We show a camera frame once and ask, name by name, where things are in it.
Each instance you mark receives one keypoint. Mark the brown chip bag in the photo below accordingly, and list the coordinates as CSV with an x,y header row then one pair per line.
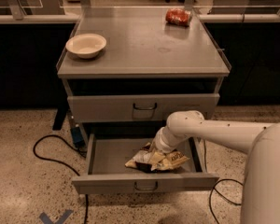
x,y
148,159

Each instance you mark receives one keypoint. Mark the grey open lower drawer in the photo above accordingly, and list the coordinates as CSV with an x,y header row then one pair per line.
x,y
106,171

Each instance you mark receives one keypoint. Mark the white bowl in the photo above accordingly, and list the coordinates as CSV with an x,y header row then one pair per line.
x,y
86,46

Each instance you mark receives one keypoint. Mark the dark counter cabinet row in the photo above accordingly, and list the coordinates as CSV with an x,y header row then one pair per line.
x,y
31,54

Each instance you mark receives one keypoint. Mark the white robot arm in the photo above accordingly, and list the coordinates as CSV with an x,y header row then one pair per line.
x,y
259,141

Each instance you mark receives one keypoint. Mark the grey metal drawer cabinet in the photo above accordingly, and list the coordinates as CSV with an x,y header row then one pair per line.
x,y
144,55

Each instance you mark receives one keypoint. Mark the red chip bag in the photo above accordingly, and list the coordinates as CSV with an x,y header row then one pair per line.
x,y
178,16

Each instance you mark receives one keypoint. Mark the blue power box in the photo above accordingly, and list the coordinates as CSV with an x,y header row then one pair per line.
x,y
77,137

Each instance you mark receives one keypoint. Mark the grey upper drawer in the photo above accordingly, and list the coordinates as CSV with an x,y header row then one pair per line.
x,y
154,107

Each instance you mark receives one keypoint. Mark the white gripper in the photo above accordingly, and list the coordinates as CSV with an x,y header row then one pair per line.
x,y
162,145

